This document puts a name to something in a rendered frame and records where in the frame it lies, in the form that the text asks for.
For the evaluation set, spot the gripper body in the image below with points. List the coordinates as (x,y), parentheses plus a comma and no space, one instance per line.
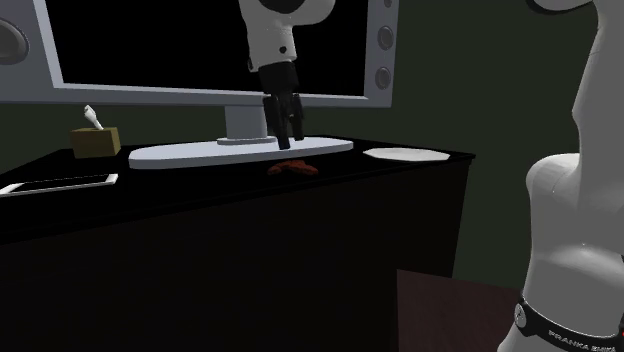
(278,78)

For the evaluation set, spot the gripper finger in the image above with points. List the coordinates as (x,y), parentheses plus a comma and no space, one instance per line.
(296,119)
(278,122)

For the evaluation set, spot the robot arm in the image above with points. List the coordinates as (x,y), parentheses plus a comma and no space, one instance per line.
(575,209)

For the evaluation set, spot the reddish brown lumpy object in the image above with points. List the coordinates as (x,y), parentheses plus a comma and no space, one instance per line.
(292,168)

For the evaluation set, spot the white plate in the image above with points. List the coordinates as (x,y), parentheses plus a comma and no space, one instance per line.
(407,154)

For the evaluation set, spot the grey monitor with speakers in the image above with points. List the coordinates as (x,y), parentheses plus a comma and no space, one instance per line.
(146,48)

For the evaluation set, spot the black cabinet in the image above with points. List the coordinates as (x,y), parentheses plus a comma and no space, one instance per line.
(219,253)

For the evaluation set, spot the olive tissue box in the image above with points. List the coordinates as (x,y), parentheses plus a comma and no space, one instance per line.
(95,142)

